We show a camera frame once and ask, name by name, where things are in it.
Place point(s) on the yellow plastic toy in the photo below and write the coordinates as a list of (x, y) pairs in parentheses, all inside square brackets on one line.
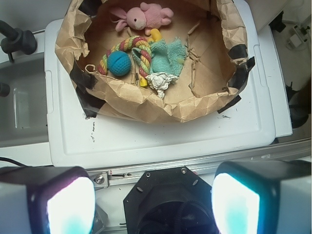
[(155, 35)]

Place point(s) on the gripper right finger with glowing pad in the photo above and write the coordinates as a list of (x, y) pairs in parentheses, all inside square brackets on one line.
[(263, 197)]

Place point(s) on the multicolour rope toy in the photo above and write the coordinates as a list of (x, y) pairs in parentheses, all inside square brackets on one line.
[(139, 48)]

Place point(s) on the white plug adapter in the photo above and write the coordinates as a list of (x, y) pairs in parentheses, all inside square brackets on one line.
[(299, 36)]

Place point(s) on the crumpled white paper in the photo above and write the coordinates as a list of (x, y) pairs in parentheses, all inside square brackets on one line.
[(160, 82)]

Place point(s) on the blue rubber ball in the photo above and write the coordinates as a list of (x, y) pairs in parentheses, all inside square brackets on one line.
[(119, 63)]

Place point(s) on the clear plastic container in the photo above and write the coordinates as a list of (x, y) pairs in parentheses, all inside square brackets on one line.
[(23, 106)]

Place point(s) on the black octagonal mount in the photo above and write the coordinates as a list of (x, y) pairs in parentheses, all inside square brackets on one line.
[(170, 201)]

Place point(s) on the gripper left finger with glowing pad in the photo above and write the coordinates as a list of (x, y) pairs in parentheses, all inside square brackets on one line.
[(46, 200)]

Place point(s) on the pink plush bunny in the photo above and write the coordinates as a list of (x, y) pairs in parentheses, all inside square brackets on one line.
[(146, 17)]

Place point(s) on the brown paper bag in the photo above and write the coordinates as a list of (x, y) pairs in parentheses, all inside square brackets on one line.
[(214, 72)]

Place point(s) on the white plastic bin lid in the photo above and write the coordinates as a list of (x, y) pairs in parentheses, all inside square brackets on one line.
[(106, 141)]

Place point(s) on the teal knitted cloth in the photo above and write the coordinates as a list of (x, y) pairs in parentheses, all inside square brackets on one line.
[(168, 58)]

